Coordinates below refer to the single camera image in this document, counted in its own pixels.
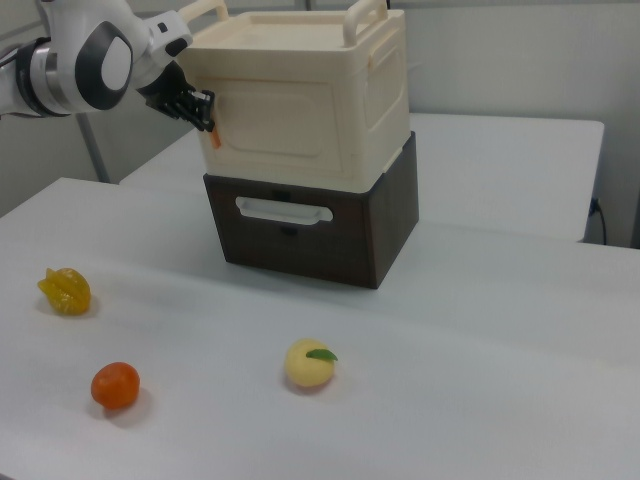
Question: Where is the grey metal stand pole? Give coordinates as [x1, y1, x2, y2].
[75, 113, 112, 184]

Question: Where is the dark brown drawer box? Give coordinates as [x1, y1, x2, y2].
[202, 130, 420, 290]

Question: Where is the cream cabinet door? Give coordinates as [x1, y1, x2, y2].
[212, 79, 351, 177]

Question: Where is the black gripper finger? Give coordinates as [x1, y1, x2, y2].
[167, 95, 201, 127]
[193, 88, 218, 133]

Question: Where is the yellow toy starfruit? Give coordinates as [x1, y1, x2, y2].
[37, 267, 93, 318]

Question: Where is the black cable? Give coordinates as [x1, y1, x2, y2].
[591, 196, 609, 247]

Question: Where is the yellow toy lemon with leaf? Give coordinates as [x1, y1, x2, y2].
[284, 338, 339, 390]

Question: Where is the orange toy fruit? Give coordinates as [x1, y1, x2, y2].
[90, 361, 141, 412]

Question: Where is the cream cabinet carry handle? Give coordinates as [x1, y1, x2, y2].
[342, 0, 390, 47]
[182, 0, 230, 22]

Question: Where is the dark Franka gripper body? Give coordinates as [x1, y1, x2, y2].
[135, 57, 198, 123]

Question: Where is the white drawer handle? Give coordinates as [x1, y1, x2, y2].
[234, 195, 335, 226]

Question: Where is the cream plastic cabinet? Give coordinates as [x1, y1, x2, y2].
[177, 0, 412, 195]

